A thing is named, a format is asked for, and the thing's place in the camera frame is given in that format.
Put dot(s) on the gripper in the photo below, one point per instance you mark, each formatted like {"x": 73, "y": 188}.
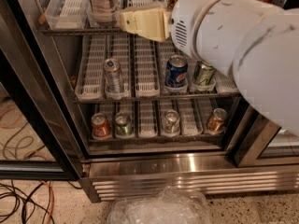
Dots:
{"x": 183, "y": 24}

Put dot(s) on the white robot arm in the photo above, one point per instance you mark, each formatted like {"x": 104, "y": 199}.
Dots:
{"x": 254, "y": 43}

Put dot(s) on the middle shelf centre tray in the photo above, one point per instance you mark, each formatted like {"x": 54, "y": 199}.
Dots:
{"x": 146, "y": 73}

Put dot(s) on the blue pepsi can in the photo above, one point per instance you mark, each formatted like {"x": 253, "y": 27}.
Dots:
{"x": 176, "y": 71}

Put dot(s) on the green can middle shelf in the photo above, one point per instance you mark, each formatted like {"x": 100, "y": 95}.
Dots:
{"x": 203, "y": 73}

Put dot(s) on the silver can middle shelf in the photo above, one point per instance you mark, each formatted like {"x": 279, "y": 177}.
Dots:
{"x": 113, "y": 75}

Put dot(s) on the bottom shelf centre tray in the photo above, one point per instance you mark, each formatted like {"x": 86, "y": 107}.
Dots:
{"x": 147, "y": 124}

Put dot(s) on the top shelf left tray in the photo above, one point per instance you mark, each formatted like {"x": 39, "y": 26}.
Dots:
{"x": 66, "y": 14}

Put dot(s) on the middle shelf left tray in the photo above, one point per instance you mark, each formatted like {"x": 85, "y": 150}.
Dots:
{"x": 90, "y": 75}

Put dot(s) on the middle shelf right tray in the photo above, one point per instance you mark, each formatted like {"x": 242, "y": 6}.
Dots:
{"x": 224, "y": 84}

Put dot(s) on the stainless steel fridge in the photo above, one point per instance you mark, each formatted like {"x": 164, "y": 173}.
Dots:
{"x": 253, "y": 155}

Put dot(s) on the red can bottom shelf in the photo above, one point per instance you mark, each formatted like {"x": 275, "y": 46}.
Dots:
{"x": 100, "y": 125}

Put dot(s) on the orange can bottom shelf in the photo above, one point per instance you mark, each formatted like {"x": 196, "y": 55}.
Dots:
{"x": 216, "y": 120}

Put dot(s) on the open fridge glass door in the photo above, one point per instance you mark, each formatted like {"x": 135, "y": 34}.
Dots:
{"x": 36, "y": 71}

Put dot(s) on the clear plastic bag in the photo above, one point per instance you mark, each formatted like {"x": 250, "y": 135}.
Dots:
{"x": 169, "y": 206}

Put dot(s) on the top wire shelf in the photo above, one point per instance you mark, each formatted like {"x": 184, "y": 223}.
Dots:
{"x": 86, "y": 31}

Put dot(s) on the wire shelf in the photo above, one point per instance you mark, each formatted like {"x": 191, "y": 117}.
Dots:
{"x": 159, "y": 139}
{"x": 156, "y": 98}
{"x": 86, "y": 31}

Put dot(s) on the middle wire shelf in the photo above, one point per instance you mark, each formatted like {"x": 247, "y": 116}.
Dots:
{"x": 156, "y": 98}

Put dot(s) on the bottom wire shelf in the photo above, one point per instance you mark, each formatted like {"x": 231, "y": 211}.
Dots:
{"x": 159, "y": 139}

